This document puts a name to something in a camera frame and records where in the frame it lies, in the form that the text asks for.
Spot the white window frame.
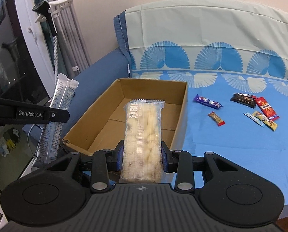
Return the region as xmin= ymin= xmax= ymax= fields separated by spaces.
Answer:
xmin=14 ymin=0 xmax=55 ymax=97

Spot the yellow snack pack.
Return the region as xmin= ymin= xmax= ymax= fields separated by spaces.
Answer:
xmin=252 ymin=111 xmax=277 ymax=131

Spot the white phone holder clamp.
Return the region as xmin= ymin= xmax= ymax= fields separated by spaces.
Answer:
xmin=32 ymin=0 xmax=74 ymax=73

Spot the small red gold snack bar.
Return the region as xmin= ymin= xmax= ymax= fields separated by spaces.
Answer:
xmin=208 ymin=112 xmax=225 ymax=127

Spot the cardboard box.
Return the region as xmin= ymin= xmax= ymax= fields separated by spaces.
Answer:
xmin=63 ymin=78 xmax=188 ymax=156

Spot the red spicy snack bag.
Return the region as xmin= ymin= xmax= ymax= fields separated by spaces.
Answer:
xmin=256 ymin=97 xmax=279 ymax=121

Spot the blue fan pattern sofa cover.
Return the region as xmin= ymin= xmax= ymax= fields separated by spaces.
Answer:
xmin=125 ymin=0 xmax=288 ymax=204

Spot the silver white stick snack pack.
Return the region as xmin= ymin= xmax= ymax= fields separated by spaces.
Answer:
xmin=33 ymin=73 xmax=79 ymax=168

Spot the purple candy bar wrapper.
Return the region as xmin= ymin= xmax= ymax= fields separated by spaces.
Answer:
xmin=193 ymin=94 xmax=223 ymax=109

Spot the black chocolate bar wrapper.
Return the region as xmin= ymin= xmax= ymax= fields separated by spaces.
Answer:
xmin=230 ymin=93 xmax=256 ymax=108

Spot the clear rice cracker snack pack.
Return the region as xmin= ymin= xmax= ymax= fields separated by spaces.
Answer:
xmin=121 ymin=99 xmax=165 ymax=183

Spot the light blue stick pack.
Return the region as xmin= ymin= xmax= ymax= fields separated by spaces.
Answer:
xmin=243 ymin=112 xmax=265 ymax=127

